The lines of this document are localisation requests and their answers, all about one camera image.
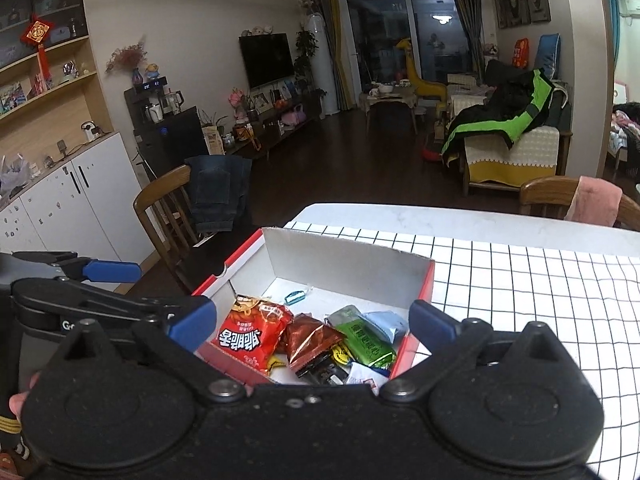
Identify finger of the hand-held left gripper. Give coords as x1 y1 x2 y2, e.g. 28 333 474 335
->
12 279 201 333
10 251 144 284

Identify pink towel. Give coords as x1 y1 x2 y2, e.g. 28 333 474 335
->
565 175 624 227

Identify light blue biscuit packet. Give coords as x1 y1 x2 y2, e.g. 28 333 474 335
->
359 310 410 344

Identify bed with pink bedding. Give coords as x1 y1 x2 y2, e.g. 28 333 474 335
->
607 80 640 177

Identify red and white cardboard box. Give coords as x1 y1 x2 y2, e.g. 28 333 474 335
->
192 226 436 387

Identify sofa with cream cover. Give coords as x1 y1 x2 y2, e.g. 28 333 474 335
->
445 85 572 197

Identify blue cushion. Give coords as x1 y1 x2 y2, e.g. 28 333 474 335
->
534 33 561 80

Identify green snack packet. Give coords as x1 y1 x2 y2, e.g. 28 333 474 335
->
327 304 399 369

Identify white standing air conditioner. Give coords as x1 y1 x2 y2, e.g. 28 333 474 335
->
305 13 339 117

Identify black snack packet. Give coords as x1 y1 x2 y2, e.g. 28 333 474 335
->
297 354 351 387

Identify white and wood cabinet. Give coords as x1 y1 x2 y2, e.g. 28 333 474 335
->
0 0 157 287

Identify grey curtain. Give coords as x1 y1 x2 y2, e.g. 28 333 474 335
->
312 0 352 112
449 0 489 69

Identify black television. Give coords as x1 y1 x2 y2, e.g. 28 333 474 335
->
238 33 295 90

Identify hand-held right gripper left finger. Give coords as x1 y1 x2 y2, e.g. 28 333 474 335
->
55 296 248 406

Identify wooden coffee table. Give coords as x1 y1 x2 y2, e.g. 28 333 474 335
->
358 85 419 134

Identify person's left hand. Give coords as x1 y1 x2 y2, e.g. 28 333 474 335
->
9 372 41 423

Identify black drinks cabinet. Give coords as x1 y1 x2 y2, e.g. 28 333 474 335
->
123 79 210 182

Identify black and green jacket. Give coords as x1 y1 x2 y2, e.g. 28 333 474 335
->
439 59 569 159

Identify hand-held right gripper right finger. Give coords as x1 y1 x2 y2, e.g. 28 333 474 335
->
379 299 576 405

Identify yellow giraffe toy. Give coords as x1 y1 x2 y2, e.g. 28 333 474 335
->
394 37 449 112

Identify blue jeans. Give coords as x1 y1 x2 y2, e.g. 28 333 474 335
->
184 154 254 234

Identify maroon foil snack bag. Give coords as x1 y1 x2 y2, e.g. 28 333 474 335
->
284 313 347 374

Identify red cushion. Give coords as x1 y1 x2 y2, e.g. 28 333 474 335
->
512 35 531 70

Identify dried flower bouquet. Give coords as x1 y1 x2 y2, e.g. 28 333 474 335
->
104 42 149 86

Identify red knot ornament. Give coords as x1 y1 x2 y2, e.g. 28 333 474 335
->
19 12 54 77

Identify red snack bag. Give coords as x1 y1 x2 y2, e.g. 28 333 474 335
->
212 294 295 374

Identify dark television cabinet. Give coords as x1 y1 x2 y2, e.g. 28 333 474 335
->
220 95 322 162

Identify wooden chair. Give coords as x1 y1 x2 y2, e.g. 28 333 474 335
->
518 176 640 232
132 160 252 292

